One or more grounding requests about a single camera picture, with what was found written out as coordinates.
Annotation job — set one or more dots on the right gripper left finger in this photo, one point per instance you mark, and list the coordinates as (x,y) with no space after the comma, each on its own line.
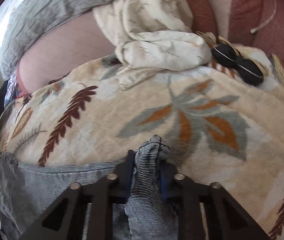
(85,211)

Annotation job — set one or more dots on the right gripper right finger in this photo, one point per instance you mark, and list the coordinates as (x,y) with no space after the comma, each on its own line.
(205,211)

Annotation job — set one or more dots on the blue denim pants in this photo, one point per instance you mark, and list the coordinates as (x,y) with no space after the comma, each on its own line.
(27,190)

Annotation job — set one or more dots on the leaf pattern fleece blanket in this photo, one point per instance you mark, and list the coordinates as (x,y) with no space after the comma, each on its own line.
(218,128)

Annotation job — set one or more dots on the purple plastic bag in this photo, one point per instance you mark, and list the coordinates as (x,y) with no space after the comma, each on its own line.
(13,90)

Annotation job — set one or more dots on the black sunglasses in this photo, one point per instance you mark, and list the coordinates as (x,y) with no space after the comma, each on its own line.
(248,70)

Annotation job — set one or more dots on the pink long bolster pillow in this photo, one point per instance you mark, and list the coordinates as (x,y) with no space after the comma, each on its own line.
(60,51)

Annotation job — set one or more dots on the white crumpled floral sheet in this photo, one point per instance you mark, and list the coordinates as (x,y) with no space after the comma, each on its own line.
(151,36)

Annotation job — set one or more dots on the grey quilted pillow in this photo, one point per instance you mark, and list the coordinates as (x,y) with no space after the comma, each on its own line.
(31,20)

